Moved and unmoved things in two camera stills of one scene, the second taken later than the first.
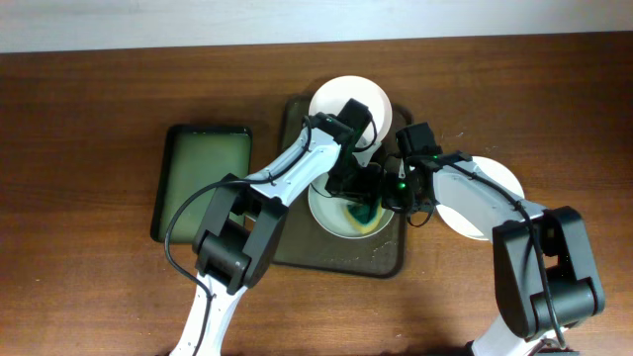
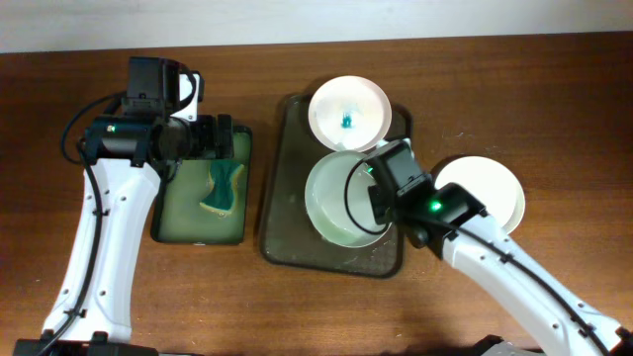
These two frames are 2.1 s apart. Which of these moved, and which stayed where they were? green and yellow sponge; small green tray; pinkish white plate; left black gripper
Moved: left black gripper; green and yellow sponge
Stayed: small green tray; pinkish white plate
